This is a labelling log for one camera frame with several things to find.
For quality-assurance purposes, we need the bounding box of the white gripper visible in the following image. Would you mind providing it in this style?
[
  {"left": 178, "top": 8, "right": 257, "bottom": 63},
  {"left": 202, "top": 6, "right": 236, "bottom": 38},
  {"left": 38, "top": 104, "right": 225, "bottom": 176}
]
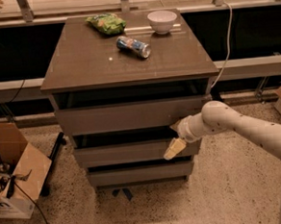
[{"left": 164, "top": 114, "right": 202, "bottom": 161}]

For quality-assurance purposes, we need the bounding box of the drawer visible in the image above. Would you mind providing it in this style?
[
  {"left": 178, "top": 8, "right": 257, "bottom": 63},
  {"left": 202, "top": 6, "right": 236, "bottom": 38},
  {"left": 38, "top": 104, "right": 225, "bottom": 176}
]
[
  {"left": 55, "top": 95, "right": 211, "bottom": 136},
  {"left": 87, "top": 161, "right": 193, "bottom": 187},
  {"left": 74, "top": 139, "right": 201, "bottom": 168}
]

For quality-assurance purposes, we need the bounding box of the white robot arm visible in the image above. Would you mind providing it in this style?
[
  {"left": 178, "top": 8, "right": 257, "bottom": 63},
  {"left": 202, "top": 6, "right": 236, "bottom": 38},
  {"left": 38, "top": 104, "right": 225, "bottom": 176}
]
[{"left": 164, "top": 101, "right": 281, "bottom": 224}]

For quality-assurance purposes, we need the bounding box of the dark brown drawer cabinet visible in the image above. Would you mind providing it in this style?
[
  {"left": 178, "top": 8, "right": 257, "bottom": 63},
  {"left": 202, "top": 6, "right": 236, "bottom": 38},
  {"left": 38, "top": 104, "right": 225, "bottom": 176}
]
[{"left": 41, "top": 12, "right": 217, "bottom": 188}]

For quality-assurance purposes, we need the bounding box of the blue soda can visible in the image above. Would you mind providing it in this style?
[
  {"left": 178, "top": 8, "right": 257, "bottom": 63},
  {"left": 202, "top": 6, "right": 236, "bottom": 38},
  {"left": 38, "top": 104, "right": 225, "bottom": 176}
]
[{"left": 116, "top": 36, "right": 151, "bottom": 59}]

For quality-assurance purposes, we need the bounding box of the white bowl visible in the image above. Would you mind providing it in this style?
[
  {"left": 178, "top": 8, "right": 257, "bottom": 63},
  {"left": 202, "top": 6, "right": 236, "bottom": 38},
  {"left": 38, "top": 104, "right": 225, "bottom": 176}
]
[{"left": 147, "top": 10, "right": 177, "bottom": 35}]

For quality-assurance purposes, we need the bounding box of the green snack bag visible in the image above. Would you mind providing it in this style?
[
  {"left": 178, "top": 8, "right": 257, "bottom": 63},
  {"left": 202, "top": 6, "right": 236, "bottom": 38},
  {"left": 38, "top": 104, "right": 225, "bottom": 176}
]
[{"left": 86, "top": 12, "right": 127, "bottom": 36}]

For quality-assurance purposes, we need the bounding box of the black stand leg left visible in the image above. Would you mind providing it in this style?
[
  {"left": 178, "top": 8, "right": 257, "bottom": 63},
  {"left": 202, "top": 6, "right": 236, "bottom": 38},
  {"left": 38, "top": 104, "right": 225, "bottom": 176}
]
[{"left": 40, "top": 132, "right": 66, "bottom": 197}]

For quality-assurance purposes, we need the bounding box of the cardboard box on left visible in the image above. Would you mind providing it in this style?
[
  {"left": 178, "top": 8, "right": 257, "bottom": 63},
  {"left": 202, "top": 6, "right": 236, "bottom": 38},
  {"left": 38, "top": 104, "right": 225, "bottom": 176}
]
[{"left": 0, "top": 123, "right": 52, "bottom": 219}]

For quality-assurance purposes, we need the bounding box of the black bracket behind cabinet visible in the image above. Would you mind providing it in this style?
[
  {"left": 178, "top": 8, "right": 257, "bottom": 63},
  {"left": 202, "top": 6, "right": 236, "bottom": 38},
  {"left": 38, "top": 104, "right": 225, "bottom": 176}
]
[{"left": 211, "top": 87, "right": 223, "bottom": 102}]

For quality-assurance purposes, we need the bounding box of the white cable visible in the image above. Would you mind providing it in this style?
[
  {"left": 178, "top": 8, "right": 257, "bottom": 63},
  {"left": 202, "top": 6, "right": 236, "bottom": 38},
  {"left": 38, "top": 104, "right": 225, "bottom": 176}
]
[{"left": 203, "top": 2, "right": 239, "bottom": 89}]

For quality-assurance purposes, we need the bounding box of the black cable on floor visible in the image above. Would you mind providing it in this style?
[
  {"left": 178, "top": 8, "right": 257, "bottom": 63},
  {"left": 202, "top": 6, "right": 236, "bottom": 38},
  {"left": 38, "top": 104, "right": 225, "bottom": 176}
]
[{"left": 0, "top": 126, "right": 57, "bottom": 224}]

